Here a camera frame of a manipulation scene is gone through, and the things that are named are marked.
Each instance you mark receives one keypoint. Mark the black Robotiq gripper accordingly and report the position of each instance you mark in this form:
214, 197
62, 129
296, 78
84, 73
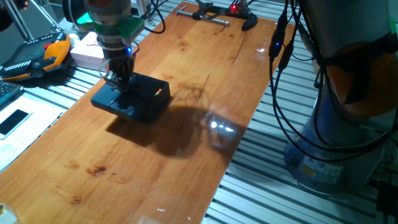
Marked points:
119, 60

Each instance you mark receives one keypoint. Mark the dark blue gift box base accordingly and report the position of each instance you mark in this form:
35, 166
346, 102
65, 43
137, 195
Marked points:
164, 101

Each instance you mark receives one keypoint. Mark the large white paper sheet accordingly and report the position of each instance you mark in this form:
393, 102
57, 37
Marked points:
34, 124

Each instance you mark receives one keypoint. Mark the green cloth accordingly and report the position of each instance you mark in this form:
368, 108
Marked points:
394, 26

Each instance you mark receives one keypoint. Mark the black computer keyboard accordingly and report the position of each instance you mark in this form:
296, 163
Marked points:
7, 91

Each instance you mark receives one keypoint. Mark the glossy wooden board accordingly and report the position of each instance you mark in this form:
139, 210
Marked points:
124, 171

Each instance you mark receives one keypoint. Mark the grey metal rod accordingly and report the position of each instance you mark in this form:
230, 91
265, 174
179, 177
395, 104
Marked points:
18, 20

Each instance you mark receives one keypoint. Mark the small white bottle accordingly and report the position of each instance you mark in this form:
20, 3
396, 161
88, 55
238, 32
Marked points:
74, 39

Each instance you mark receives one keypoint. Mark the pale pink gift box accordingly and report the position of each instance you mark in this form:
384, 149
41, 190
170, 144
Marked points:
87, 53

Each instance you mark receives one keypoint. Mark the white smartphone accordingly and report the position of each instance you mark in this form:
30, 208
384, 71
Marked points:
12, 122

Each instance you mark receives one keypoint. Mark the black filament spool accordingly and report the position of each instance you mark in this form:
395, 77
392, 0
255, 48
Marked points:
70, 12

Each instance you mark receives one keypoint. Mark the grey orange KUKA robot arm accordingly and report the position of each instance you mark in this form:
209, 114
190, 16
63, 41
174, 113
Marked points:
342, 25

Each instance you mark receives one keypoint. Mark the black metal screw clamp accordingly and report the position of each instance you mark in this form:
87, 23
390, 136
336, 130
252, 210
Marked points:
245, 17

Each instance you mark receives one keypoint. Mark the blue gift box lid ribbon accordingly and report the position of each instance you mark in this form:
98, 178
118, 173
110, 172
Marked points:
109, 101

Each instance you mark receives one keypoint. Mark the black orange teach pendant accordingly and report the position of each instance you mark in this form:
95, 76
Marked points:
34, 59

